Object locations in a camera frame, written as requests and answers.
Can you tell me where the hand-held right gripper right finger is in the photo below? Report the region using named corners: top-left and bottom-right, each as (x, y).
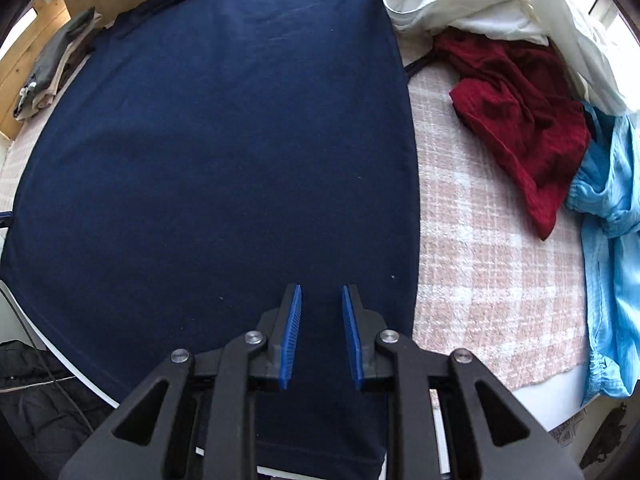
top-left (341, 284), bottom-right (583, 480)

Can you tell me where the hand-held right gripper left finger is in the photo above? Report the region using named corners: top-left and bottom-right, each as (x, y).
top-left (59, 284), bottom-right (303, 480)

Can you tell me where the navy blue shirt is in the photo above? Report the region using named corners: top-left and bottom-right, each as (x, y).
top-left (0, 0), bottom-right (423, 478)

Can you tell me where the beige folded garment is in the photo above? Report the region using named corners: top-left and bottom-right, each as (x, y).
top-left (22, 12), bottom-right (103, 113)

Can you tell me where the pink plaid blanket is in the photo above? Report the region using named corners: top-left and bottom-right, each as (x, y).
top-left (0, 35), bottom-right (591, 393)

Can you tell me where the pine slat panel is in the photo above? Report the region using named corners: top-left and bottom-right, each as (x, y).
top-left (0, 0), bottom-right (71, 141)

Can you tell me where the dark grey folded garment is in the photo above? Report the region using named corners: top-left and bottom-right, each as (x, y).
top-left (15, 7), bottom-right (97, 111)

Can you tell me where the brown folded garment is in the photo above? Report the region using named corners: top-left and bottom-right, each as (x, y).
top-left (62, 35), bottom-right (98, 68)

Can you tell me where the person's black jacket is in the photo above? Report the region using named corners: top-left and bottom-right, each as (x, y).
top-left (0, 340), bottom-right (118, 480)

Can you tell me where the white lace cloth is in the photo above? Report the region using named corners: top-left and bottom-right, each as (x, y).
top-left (547, 407), bottom-right (593, 453)

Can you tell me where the light blue garment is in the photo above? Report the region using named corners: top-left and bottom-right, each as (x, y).
top-left (565, 102), bottom-right (640, 406)

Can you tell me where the dark red garment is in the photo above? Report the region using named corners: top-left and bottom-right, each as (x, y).
top-left (432, 27), bottom-right (593, 241)

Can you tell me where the dark wall sticker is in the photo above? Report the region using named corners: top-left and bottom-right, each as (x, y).
top-left (580, 400), bottom-right (632, 471)

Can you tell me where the black drawstring cord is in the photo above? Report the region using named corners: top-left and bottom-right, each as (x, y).
top-left (404, 56), bottom-right (437, 75)

